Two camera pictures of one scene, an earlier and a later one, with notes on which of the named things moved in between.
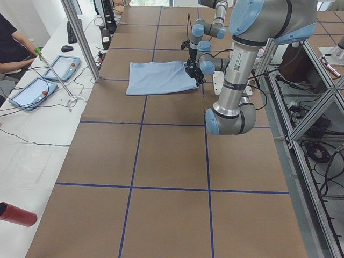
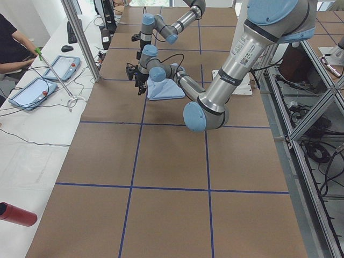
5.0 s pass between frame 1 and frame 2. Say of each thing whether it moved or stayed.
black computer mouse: stayed
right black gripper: moved
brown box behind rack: stayed
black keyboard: stayed
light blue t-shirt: moved
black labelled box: stayed
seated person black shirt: stayed
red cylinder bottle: stayed
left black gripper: moved
